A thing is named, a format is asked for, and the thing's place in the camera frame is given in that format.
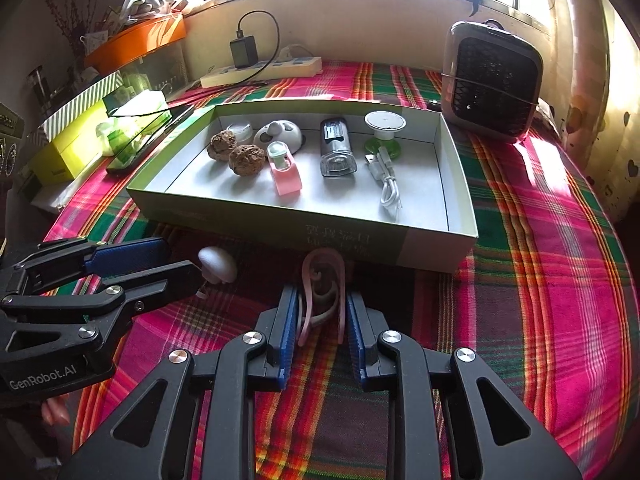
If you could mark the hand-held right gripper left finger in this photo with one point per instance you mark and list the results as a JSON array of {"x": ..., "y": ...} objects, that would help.
[{"x": 287, "y": 340}]

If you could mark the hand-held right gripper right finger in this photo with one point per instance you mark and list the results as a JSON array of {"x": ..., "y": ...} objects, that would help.
[{"x": 357, "y": 340}]

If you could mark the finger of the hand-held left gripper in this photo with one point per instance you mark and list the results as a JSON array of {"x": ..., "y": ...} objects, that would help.
[
  {"x": 165, "y": 280},
  {"x": 125, "y": 255}
]

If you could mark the white mushroom-shaped knob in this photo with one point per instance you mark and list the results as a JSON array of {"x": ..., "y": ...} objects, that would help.
[{"x": 217, "y": 265}]

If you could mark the green and white cardboard box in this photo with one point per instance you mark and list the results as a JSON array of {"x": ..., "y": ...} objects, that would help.
[{"x": 300, "y": 210}]

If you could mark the brown walnut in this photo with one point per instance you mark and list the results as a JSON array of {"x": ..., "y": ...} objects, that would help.
[
  {"x": 222, "y": 145},
  {"x": 247, "y": 157}
]

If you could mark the pink and mint nail clipper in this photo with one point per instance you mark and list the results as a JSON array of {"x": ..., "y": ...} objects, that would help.
[{"x": 286, "y": 175}]

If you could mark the small white jar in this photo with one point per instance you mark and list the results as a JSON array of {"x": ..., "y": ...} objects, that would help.
[{"x": 242, "y": 130}]

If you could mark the white panda-face gadget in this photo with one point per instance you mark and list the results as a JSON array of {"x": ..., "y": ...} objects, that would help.
[{"x": 285, "y": 132}]

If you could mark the black cylindrical device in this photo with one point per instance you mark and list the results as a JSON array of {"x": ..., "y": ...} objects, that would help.
[{"x": 336, "y": 150}]

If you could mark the white cap green bottle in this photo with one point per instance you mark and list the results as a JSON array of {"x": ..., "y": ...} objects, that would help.
[{"x": 384, "y": 122}]

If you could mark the person's left hand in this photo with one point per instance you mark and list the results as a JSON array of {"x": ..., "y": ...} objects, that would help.
[{"x": 55, "y": 412}]

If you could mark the white paper sheet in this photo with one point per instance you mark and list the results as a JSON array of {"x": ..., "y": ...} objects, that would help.
[{"x": 50, "y": 195}]

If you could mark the black smartphone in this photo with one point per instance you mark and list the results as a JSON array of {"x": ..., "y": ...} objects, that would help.
[{"x": 145, "y": 142}]

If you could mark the yellow cardboard box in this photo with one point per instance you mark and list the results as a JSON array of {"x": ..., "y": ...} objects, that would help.
[{"x": 75, "y": 150}]

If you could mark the green tissue pack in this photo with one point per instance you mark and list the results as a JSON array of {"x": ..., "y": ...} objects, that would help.
[{"x": 135, "y": 115}]

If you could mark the plaid tablecloth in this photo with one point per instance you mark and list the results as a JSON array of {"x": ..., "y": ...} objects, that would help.
[{"x": 525, "y": 260}]

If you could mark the orange tray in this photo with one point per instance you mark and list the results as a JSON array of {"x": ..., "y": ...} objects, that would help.
[{"x": 135, "y": 42}]

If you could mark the white power strip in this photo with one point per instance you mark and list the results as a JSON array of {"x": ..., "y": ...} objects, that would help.
[{"x": 260, "y": 72}]

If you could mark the black charger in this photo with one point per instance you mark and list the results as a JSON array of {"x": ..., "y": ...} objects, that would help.
[{"x": 243, "y": 50}]

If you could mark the dried branches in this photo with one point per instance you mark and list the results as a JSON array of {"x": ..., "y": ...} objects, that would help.
[{"x": 65, "y": 10}]

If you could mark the small desktop heater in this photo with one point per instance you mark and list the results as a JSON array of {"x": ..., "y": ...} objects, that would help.
[{"x": 490, "y": 80}]

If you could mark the heart-print curtain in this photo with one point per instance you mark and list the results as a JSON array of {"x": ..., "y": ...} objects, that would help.
[{"x": 590, "y": 85}]

